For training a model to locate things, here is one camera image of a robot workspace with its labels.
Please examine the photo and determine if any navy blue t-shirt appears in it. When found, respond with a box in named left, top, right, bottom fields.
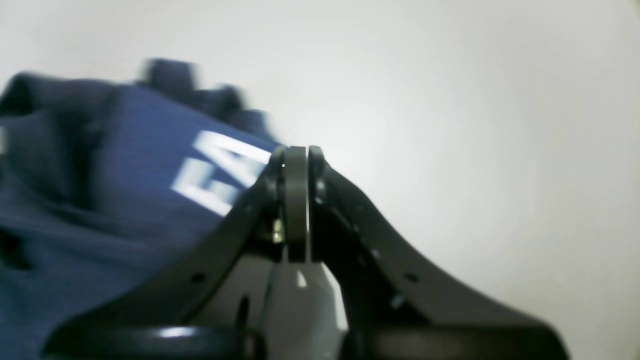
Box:
left=1, top=59, right=279, bottom=360

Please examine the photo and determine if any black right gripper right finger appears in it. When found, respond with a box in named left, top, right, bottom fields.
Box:
left=308, top=146, right=570, bottom=360

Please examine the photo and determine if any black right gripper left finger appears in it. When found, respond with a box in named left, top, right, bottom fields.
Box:
left=42, top=146, right=307, bottom=360

